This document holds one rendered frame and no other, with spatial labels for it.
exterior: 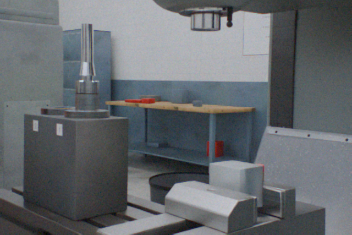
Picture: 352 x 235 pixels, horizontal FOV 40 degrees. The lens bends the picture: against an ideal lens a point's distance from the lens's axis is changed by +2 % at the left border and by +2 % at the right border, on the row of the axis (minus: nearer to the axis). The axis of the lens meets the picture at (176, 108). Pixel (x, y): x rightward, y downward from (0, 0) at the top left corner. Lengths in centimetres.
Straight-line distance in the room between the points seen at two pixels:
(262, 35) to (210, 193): 543
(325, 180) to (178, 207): 41
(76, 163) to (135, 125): 699
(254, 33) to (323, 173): 517
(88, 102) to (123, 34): 725
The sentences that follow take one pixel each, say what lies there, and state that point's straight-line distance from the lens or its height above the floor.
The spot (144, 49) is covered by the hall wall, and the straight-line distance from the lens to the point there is 772.
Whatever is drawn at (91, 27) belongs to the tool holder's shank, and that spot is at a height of 130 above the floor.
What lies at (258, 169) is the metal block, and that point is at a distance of 71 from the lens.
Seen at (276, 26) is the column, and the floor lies 133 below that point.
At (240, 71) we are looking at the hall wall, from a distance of 624.
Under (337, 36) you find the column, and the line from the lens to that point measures 105.
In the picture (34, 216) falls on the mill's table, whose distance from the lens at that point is 101.
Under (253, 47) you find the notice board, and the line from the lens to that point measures 612.
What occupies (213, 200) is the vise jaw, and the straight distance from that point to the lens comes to 66.
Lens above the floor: 120
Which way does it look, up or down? 3 degrees down
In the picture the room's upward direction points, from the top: 1 degrees clockwise
